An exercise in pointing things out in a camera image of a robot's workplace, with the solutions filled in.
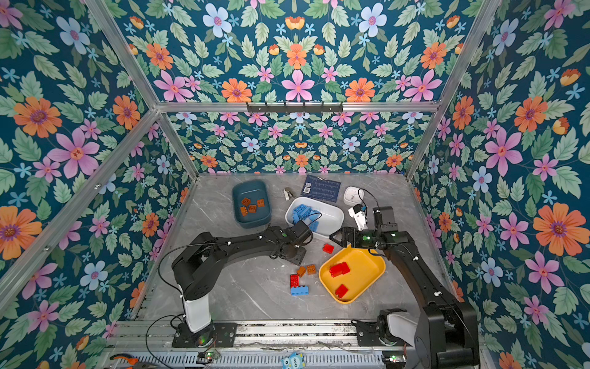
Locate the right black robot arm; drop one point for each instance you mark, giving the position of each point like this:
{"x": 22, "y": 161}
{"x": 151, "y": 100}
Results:
{"x": 445, "y": 333}

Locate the red lego brick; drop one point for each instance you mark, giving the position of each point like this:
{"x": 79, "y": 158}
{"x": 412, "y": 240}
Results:
{"x": 328, "y": 248}
{"x": 343, "y": 268}
{"x": 341, "y": 291}
{"x": 336, "y": 270}
{"x": 294, "y": 281}

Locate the teal rectangular bin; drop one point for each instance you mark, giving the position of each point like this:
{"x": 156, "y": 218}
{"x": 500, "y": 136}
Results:
{"x": 254, "y": 190}

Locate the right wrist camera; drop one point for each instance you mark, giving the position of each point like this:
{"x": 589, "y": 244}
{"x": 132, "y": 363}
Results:
{"x": 359, "y": 215}

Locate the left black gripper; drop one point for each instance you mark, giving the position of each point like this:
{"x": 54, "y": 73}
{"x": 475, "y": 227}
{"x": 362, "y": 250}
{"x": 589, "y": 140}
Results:
{"x": 299, "y": 260}

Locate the white round timer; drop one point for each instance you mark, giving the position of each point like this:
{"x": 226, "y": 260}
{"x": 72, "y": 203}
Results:
{"x": 353, "y": 196}

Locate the light blue toy figure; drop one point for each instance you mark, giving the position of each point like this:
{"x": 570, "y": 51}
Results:
{"x": 293, "y": 361}

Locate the black wall hook rail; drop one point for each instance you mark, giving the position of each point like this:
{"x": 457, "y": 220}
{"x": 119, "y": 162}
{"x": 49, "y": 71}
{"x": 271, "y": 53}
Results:
{"x": 287, "y": 108}

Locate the white rectangular bin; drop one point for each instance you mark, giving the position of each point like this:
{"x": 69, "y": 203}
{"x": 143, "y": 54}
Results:
{"x": 330, "y": 221}

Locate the small beige metal clip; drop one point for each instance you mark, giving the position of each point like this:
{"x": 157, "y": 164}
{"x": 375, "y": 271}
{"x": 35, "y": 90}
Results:
{"x": 289, "y": 194}

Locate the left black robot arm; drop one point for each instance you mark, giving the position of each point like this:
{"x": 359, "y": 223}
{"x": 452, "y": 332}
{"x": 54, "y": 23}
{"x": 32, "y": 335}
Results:
{"x": 197, "y": 268}

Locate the orange handled pliers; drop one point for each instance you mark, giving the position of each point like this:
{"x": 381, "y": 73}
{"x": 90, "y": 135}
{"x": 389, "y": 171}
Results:
{"x": 128, "y": 360}

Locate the yellow square tray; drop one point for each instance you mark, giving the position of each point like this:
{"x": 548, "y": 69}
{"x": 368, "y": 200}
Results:
{"x": 365, "y": 269}

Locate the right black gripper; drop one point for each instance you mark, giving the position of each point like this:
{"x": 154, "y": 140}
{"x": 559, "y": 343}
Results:
{"x": 354, "y": 232}

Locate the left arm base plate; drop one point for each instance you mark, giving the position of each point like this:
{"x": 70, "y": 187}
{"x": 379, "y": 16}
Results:
{"x": 215, "y": 335}

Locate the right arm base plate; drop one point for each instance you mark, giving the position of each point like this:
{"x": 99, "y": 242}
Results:
{"x": 368, "y": 334}

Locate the dark blue printed card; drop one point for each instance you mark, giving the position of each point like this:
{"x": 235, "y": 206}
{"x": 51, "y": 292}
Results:
{"x": 321, "y": 189}

